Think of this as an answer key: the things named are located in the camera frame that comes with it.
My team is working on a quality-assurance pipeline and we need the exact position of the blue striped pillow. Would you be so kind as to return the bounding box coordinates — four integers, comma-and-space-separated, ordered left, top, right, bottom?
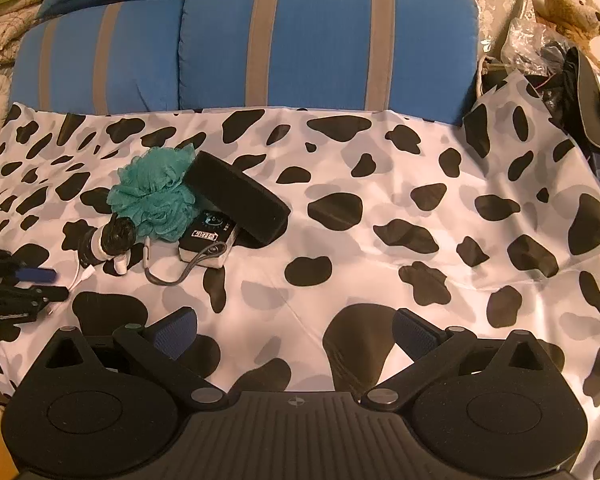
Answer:
179, 0, 482, 127
11, 0, 187, 114

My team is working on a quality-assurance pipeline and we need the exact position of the black foam block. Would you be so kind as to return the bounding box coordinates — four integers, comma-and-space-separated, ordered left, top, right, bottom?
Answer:
184, 150, 291, 250

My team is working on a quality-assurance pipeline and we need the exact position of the cow print blanket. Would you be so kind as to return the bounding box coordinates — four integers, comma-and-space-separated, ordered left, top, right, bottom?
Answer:
0, 69, 600, 480

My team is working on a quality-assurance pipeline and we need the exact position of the cardboard box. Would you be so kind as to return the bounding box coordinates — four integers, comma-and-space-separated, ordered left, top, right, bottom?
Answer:
0, 374, 27, 480

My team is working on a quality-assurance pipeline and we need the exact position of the black and white box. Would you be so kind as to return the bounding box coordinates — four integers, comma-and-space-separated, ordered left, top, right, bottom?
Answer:
178, 208, 241, 267

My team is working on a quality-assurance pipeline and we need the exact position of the beige woven bag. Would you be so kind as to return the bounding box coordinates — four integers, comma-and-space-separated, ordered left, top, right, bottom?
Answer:
474, 54, 508, 98

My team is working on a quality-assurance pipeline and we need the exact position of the clear plastic bag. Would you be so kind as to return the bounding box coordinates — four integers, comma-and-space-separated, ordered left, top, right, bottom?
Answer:
499, 16, 577, 77

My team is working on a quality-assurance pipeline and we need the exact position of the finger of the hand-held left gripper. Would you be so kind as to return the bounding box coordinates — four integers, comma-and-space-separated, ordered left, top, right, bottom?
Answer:
0, 285, 71, 330
0, 246, 59, 285

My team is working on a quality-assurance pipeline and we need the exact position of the brown teddy bear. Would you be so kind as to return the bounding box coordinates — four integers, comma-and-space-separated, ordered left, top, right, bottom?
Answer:
534, 0, 600, 70

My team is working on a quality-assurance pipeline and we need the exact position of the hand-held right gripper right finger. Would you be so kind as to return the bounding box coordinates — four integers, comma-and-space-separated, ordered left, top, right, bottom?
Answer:
361, 308, 548, 411

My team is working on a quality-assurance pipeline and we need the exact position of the grey wrist strap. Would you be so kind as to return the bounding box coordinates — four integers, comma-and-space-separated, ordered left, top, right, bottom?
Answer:
144, 241, 234, 287

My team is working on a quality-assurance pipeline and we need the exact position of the floral grey pillow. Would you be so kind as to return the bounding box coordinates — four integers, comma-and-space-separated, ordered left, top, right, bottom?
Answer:
474, 0, 537, 55

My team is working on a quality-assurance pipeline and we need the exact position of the black bag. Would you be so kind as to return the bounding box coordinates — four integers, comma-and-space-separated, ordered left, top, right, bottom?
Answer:
524, 46, 600, 162

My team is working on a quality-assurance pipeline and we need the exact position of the teal mesh bath loofah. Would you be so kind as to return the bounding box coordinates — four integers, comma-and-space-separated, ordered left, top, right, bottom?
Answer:
109, 144, 202, 242

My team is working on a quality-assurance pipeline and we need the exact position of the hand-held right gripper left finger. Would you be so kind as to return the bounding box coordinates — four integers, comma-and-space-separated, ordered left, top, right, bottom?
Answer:
42, 307, 229, 411

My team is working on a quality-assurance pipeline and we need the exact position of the small black white toy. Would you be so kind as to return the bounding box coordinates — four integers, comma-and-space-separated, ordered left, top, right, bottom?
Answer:
77, 214, 134, 276

